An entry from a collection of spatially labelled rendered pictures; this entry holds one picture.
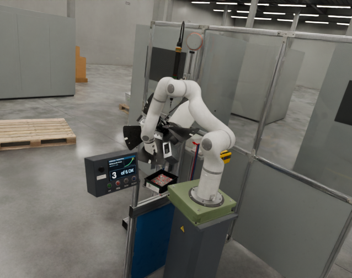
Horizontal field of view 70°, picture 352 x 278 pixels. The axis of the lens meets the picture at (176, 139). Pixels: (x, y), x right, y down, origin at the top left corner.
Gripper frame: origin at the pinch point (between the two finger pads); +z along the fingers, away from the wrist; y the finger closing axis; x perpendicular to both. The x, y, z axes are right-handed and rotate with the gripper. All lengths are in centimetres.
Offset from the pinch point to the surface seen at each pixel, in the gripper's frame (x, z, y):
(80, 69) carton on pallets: -259, 143, 786
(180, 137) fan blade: -19.4, -14.0, -12.7
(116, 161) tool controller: 42, -37, -32
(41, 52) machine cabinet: -93, 18, 567
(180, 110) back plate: -59, -8, 29
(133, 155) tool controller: 32, -35, -32
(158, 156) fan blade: -5.7, 2.2, -0.3
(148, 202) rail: 26.7, 6.3, -30.1
